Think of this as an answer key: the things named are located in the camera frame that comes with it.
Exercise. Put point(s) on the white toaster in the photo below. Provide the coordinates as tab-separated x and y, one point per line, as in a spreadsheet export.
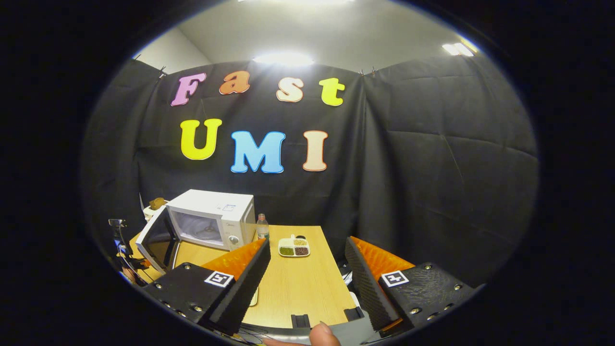
150	214

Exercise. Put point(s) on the large ceiling light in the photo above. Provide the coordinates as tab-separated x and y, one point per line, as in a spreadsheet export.
298	1

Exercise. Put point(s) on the brown bread slice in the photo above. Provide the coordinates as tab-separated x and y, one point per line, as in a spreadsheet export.
157	203

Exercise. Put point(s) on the pale green rectangular plate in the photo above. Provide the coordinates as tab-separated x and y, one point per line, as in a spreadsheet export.
253	297

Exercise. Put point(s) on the black backdrop cloth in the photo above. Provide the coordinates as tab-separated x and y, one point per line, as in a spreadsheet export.
432	168

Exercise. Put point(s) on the small ceiling light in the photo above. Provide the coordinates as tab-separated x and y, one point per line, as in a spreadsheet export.
457	49

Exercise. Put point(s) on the white microwave oven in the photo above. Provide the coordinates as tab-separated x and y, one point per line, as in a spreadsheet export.
211	202

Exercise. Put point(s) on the long ceiling light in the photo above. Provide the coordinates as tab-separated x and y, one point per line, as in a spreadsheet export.
283	58

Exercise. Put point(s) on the divided tray of grains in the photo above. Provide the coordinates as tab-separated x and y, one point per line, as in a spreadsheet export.
294	247

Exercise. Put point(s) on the black bracket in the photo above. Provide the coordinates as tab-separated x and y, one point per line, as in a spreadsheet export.
301	321
354	314

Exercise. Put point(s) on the small clear bottle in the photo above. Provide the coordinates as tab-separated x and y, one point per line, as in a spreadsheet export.
263	229

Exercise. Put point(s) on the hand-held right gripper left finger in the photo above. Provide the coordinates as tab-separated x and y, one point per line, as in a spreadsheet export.
250	288

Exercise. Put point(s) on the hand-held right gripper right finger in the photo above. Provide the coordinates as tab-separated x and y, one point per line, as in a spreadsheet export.
370	288

